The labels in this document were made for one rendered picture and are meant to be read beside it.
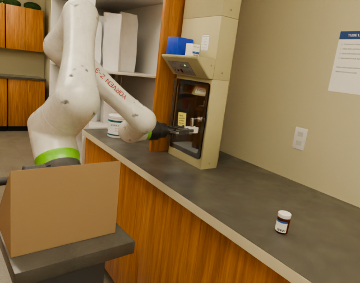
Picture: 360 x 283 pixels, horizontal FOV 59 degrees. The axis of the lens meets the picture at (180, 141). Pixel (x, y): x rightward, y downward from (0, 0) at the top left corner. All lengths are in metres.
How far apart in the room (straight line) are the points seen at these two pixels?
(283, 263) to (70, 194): 0.63
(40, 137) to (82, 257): 0.36
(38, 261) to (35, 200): 0.15
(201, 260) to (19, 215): 0.74
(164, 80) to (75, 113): 1.05
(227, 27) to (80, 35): 0.80
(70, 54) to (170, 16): 0.97
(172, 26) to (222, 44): 0.39
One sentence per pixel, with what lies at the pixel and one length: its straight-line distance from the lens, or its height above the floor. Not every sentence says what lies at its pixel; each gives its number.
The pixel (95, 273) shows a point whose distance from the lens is 1.05.
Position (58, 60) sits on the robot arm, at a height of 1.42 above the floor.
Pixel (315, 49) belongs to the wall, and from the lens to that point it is 1.78.
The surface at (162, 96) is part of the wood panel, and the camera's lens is 1.88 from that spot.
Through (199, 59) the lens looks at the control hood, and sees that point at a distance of 1.54.
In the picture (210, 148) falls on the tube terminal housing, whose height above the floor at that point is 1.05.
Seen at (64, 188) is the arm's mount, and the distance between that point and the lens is 0.89.
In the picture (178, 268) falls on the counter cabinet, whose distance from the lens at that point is 1.50.
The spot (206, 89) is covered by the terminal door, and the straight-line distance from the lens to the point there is 1.62.
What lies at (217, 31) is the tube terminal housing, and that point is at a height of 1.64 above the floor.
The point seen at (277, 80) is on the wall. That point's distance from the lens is 1.88.
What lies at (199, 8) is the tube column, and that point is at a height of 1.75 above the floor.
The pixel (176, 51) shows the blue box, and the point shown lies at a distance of 1.70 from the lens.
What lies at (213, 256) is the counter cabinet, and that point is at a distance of 1.28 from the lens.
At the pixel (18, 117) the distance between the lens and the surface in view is 6.40.
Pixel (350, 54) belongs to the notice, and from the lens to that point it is 1.69.
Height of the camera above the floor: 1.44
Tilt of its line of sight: 13 degrees down
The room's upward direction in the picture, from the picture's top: 7 degrees clockwise
